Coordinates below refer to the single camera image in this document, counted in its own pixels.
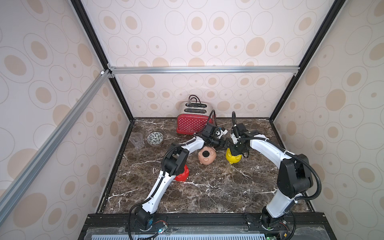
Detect black plug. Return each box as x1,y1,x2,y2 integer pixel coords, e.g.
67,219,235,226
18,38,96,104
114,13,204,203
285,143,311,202
202,151,211,158

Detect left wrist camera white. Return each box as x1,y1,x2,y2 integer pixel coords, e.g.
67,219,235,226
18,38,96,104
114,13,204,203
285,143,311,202
218,128,228,139

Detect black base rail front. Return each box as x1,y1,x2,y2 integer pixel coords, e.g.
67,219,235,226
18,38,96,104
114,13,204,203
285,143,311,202
79,213,336,240

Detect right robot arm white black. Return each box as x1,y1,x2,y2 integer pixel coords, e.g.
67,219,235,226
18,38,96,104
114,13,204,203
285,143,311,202
228,123,322,230

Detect patterned ceramic bowl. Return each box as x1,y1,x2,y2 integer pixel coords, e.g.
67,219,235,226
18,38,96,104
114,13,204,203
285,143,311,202
147,132,164,146

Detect yellow piggy bank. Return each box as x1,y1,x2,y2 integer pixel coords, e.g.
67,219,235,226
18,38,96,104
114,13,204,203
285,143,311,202
226,148,243,165

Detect red polka dot toaster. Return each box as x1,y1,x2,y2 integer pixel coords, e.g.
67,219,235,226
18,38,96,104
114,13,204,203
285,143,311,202
177,98,216,135

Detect aluminium rail back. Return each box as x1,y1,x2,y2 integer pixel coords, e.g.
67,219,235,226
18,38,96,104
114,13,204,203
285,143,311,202
110,66,300,75

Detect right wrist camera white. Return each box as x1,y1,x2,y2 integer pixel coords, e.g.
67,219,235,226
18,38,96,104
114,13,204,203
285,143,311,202
231,134,238,145

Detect pink piggy bank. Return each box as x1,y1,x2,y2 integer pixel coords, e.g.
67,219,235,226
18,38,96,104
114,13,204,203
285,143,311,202
198,146,217,165

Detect clear plastic cup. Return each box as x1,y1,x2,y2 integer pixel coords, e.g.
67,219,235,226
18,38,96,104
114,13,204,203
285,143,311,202
129,133,145,149

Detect aluminium rail left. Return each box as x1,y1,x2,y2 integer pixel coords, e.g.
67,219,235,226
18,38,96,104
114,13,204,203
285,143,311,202
1,69,112,224

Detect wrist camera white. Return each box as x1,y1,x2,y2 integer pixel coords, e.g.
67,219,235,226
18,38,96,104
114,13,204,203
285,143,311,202
231,134,238,145
218,128,228,139

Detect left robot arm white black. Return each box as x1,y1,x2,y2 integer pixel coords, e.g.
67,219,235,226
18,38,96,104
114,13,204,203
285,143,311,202
130,123,228,230

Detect aluminium rail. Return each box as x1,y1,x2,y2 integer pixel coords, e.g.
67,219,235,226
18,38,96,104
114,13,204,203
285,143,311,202
110,66,300,75
1,69,112,224

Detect red piggy bank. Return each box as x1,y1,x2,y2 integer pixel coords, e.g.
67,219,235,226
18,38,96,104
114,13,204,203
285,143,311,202
175,165,190,182

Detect black toaster cable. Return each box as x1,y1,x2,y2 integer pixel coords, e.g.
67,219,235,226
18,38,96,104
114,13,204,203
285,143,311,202
185,94,203,106

